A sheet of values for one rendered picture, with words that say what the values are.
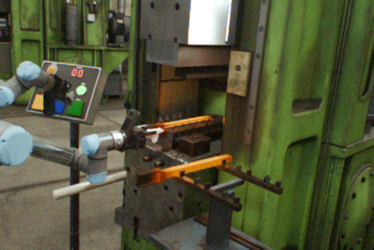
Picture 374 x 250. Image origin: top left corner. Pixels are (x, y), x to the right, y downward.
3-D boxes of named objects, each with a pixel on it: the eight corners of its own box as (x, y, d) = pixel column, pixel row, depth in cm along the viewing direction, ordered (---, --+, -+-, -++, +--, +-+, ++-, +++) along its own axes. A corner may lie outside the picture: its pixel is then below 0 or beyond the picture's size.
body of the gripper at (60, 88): (72, 85, 179) (58, 74, 168) (67, 102, 177) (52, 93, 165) (58, 82, 181) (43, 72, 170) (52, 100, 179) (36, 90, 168)
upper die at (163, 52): (177, 67, 160) (179, 43, 158) (145, 61, 174) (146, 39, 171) (239, 64, 190) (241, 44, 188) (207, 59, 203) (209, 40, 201)
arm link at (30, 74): (11, 68, 155) (28, 55, 155) (28, 79, 165) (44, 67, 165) (18, 82, 152) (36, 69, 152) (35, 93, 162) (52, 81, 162)
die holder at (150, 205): (177, 262, 167) (185, 161, 155) (123, 225, 192) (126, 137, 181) (253, 221, 206) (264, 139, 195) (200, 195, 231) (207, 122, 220)
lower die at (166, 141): (172, 149, 169) (172, 130, 167) (142, 137, 183) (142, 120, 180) (231, 134, 199) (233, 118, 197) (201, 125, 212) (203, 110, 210)
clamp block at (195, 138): (191, 157, 161) (193, 142, 160) (177, 151, 167) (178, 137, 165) (210, 152, 170) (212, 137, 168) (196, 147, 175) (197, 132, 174)
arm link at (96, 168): (93, 173, 161) (93, 148, 159) (111, 181, 155) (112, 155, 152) (77, 178, 155) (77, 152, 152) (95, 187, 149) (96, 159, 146)
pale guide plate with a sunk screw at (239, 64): (244, 96, 154) (249, 52, 149) (226, 92, 160) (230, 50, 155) (247, 96, 155) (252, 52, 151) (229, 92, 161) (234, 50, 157)
